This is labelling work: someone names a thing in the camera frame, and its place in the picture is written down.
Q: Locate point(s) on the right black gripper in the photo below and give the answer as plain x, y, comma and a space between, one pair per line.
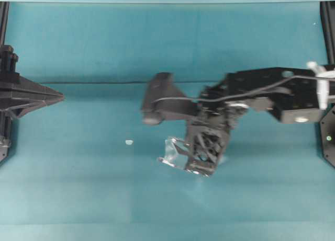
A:
209, 121

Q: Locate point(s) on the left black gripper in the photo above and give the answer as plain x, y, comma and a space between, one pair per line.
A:
27, 90

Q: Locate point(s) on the silver zip bag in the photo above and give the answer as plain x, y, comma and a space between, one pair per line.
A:
175, 152

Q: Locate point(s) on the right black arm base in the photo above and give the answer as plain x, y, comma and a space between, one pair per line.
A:
327, 136

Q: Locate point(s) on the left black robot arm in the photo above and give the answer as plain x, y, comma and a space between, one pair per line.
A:
6, 126

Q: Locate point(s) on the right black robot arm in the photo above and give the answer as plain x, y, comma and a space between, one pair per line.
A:
290, 95

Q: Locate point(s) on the teal table cloth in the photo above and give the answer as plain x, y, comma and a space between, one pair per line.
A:
71, 176

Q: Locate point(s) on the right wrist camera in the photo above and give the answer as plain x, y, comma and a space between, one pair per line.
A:
165, 101

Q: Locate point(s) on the left black frame rail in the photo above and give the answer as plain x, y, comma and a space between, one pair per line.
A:
3, 20

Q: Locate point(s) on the black frame rail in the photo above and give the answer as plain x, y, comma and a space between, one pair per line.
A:
327, 20
3, 20

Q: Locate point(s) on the right white cable clip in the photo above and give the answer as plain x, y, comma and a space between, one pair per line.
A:
323, 86

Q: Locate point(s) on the right black frame rail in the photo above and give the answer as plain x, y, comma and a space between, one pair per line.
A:
327, 20

